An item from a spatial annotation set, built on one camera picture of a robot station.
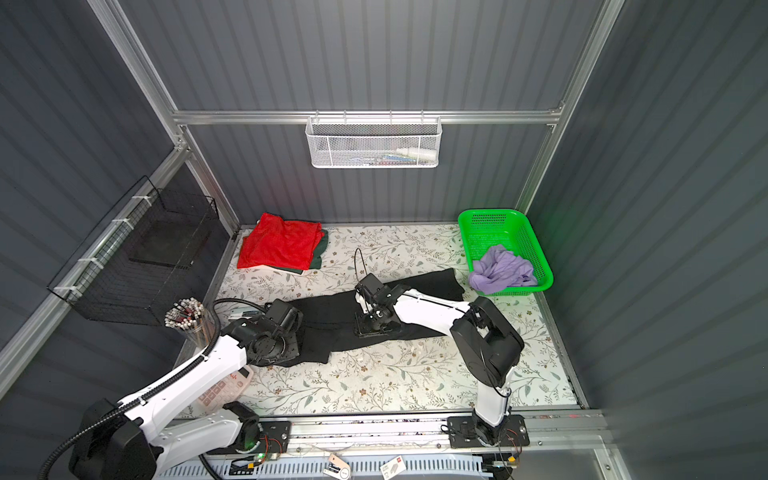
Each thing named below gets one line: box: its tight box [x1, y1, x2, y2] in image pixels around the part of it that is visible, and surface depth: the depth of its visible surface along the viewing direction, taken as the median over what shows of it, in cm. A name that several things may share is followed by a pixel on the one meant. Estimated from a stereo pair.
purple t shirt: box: [469, 244, 537, 295], surface depth 98 cm
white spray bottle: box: [395, 147, 438, 162], surface depth 93 cm
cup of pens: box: [164, 297, 215, 346], surface depth 80 cm
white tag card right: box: [380, 455, 407, 480], surface depth 70 cm
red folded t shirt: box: [238, 212, 325, 270], surface depth 111 cm
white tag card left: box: [323, 453, 351, 480], surface depth 69 cm
